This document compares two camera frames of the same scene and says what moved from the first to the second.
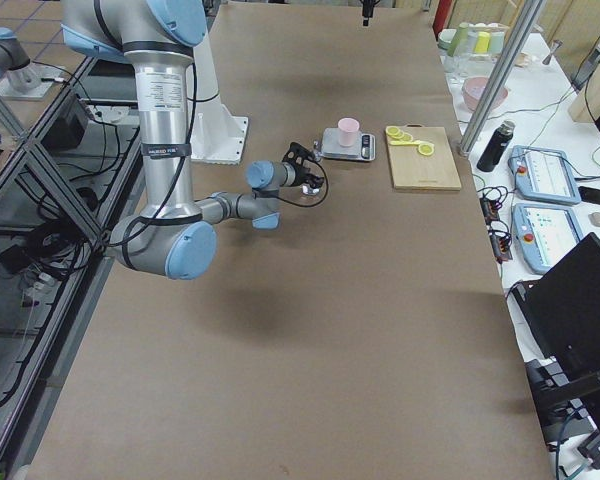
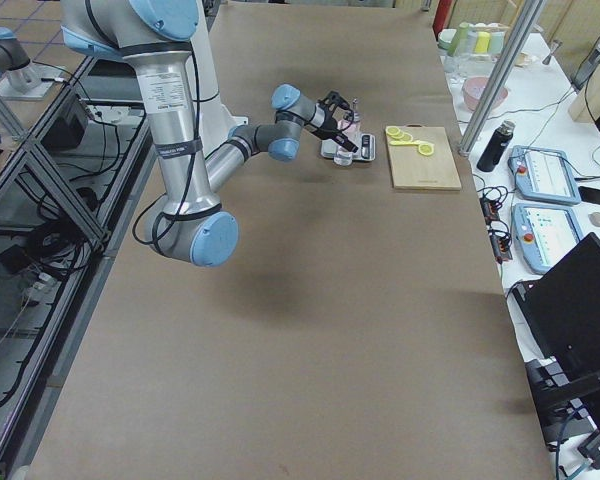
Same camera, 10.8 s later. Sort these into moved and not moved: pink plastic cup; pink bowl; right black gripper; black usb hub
Moved: right black gripper
Not moved: black usb hub; pink plastic cup; pink bowl
